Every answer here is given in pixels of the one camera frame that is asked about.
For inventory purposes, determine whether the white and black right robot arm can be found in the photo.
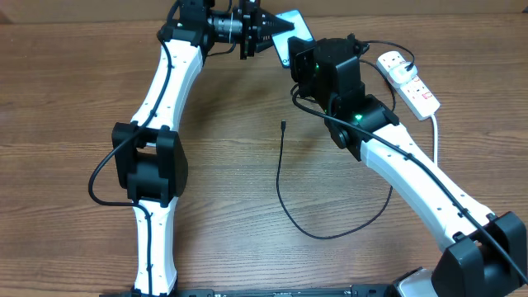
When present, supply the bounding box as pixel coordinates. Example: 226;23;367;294
288;35;527;296

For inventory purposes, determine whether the Samsung Galaxy smartphone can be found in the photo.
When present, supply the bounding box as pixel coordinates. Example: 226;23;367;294
272;10;314;68

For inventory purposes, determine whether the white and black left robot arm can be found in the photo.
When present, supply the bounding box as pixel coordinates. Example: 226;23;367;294
111;0;295;296

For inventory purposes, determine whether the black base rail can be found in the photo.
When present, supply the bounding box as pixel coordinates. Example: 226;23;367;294
98;267;434;297

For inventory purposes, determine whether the white power strip cord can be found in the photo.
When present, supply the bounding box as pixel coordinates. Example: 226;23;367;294
430;114;439;166

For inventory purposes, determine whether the white power extension strip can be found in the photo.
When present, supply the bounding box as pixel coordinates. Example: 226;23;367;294
376;51;441;120

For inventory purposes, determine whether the black USB charging cable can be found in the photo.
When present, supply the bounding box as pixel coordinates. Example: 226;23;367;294
276;40;417;241

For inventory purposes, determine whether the white charger plug adapter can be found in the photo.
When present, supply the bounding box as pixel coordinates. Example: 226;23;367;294
389;62;417;88

